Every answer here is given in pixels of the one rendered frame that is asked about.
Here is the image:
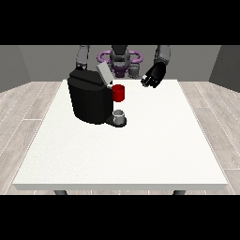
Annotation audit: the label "small grey coffee pod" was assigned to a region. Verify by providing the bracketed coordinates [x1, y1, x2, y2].
[127, 64, 141, 80]

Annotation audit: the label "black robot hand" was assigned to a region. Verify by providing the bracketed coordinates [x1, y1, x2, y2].
[140, 61, 168, 89]

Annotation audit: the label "pale grey machine lid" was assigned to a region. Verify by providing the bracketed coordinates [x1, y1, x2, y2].
[95, 61, 114, 86]

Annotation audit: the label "grey robot trunk purple rings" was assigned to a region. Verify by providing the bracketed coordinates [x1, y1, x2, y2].
[97, 45, 143, 79]

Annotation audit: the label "red pod holder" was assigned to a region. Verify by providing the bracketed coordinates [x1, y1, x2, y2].
[111, 83, 126, 103]

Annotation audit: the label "small grey cup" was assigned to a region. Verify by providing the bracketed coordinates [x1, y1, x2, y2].
[112, 109, 127, 126]

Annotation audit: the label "black coffee machine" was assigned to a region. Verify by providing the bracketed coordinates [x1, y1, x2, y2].
[67, 68, 128, 128]

